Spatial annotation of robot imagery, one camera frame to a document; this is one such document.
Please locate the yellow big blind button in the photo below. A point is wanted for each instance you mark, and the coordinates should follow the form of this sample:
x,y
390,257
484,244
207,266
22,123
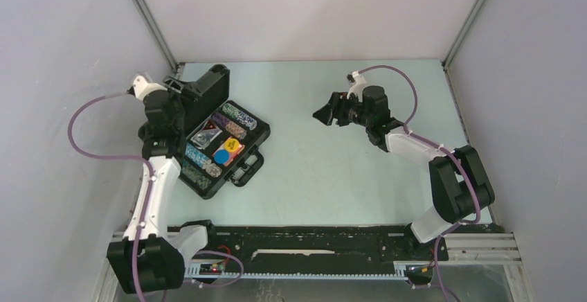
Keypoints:
x,y
232,145

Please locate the black poker set case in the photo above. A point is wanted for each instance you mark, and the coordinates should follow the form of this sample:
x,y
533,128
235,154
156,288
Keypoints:
x,y
222,138

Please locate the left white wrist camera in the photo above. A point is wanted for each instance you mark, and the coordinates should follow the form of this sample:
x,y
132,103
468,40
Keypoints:
x,y
142,86

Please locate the red playing card deck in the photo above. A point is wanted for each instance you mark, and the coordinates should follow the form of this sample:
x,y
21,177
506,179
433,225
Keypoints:
x,y
233,155

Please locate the all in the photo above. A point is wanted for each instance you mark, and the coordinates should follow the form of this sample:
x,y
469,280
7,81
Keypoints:
x,y
209,131

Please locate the purple and orange chip stack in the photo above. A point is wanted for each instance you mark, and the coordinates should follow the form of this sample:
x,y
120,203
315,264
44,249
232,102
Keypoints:
x,y
230,126

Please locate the clear round dealer button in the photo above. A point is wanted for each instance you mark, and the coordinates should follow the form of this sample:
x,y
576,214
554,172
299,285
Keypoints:
x,y
200,143

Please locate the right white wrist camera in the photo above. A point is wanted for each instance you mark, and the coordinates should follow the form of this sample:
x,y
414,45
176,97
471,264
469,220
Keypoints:
x,y
357,84

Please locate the blue round chip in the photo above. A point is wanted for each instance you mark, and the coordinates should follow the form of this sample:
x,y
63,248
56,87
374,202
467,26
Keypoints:
x,y
221,156

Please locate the blue playing card deck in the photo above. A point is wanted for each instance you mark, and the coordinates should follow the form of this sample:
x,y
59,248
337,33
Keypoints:
x,y
201,128

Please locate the light blue chip stack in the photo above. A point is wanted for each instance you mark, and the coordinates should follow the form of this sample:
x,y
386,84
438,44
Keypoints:
x,y
197,157

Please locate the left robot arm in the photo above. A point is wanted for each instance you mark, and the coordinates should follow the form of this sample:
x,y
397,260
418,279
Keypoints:
x,y
147,259

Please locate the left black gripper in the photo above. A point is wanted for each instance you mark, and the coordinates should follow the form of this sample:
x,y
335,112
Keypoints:
x,y
183,86

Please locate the white poker chip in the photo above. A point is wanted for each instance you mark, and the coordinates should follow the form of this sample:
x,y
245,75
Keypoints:
x,y
213,170

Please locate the teal green chip stack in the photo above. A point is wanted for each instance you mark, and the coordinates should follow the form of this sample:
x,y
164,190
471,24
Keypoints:
x,y
194,177

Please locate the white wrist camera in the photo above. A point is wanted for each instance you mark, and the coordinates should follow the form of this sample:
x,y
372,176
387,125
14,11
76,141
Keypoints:
x,y
357,84
142,86

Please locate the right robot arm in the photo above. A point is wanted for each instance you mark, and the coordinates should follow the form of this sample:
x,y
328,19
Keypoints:
x,y
459,183

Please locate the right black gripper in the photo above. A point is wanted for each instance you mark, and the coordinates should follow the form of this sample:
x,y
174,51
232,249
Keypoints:
x,y
336,108

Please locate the green and blue chip stack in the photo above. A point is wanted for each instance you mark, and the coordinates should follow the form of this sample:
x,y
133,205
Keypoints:
x,y
240,116

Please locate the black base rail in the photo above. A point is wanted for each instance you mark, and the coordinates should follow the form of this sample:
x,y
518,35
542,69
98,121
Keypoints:
x,y
341,252

